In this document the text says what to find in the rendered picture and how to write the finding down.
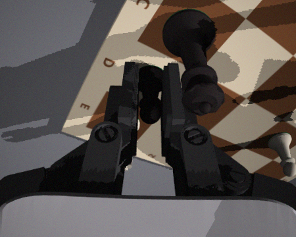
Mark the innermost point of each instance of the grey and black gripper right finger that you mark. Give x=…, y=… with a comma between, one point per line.
x=199, y=167

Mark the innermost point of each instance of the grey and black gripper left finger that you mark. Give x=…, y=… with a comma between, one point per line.
x=97, y=166

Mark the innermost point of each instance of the white chess pawn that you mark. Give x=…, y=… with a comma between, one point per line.
x=280, y=143

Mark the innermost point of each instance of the brown and cream chessboard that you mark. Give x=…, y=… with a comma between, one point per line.
x=253, y=54

